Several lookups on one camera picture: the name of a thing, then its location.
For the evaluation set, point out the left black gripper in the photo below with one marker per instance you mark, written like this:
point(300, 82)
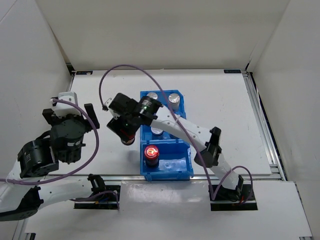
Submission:
point(52, 119)

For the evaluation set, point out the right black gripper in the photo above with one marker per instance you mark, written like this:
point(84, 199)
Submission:
point(118, 118)

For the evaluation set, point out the red-lid sauce jar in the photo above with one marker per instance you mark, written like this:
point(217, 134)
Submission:
point(127, 138)
point(151, 155)

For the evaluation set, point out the white-lid spice jar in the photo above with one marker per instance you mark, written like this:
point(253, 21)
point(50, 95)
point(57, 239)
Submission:
point(157, 134)

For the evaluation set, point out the silver-lid salt shaker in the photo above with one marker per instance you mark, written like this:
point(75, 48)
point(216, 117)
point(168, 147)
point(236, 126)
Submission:
point(152, 95)
point(174, 101)

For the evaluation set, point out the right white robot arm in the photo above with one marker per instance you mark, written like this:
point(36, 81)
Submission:
point(205, 141)

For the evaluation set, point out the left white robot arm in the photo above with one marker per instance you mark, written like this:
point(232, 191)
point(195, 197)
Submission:
point(20, 191)

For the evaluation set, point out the middle blue storage bin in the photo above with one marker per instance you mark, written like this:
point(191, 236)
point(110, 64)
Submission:
point(146, 136)

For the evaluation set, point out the blue storage bin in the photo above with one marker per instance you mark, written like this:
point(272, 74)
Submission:
point(163, 98)
point(173, 162)
point(146, 136)

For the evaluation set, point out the far blue storage bin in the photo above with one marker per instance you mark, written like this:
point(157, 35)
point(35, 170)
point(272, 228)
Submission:
point(163, 98)

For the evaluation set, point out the near blue storage bin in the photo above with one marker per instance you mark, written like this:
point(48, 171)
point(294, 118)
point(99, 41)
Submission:
point(173, 162)

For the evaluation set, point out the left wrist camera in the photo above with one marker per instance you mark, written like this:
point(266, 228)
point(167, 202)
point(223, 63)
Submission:
point(61, 110)

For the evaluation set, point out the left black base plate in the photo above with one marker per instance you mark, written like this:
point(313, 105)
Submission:
point(107, 201)

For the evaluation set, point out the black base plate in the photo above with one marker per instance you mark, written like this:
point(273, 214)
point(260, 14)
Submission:
point(228, 200)
point(107, 201)

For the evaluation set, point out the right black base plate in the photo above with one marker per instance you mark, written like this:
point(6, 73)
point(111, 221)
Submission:
point(228, 200)

